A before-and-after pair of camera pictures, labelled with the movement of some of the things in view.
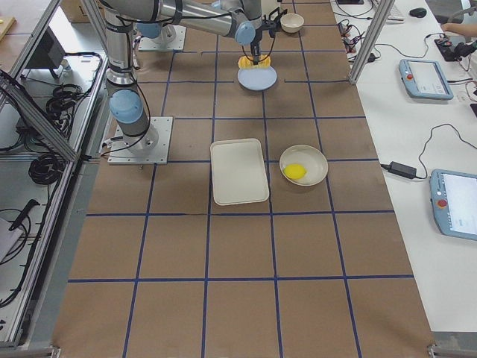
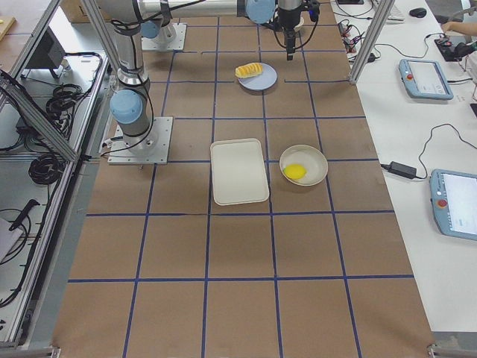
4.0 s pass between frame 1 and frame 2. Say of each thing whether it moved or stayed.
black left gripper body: moved
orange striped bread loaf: moved
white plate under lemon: stayed
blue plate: stayed
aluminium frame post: stayed
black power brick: stayed
